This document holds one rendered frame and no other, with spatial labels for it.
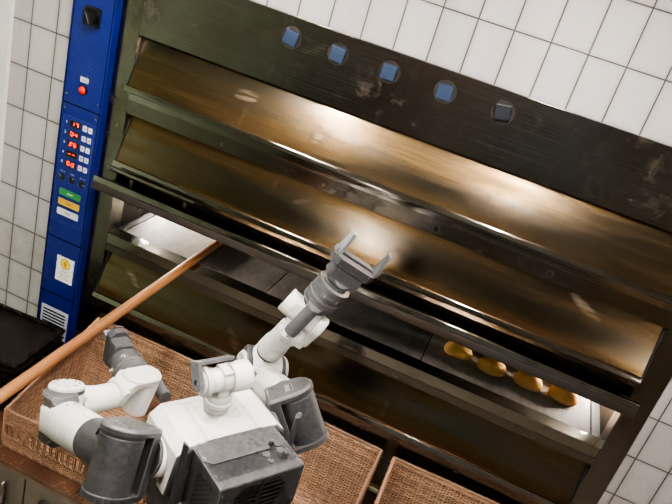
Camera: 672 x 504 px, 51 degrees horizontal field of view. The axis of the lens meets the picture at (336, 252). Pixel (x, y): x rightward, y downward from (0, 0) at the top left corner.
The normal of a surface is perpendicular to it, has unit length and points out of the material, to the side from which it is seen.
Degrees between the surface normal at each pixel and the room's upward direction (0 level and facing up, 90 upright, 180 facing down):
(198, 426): 0
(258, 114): 70
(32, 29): 90
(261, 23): 90
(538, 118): 90
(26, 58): 90
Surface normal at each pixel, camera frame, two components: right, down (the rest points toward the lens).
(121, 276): -0.21, 0.00
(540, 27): -0.32, 0.32
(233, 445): 0.27, -0.87
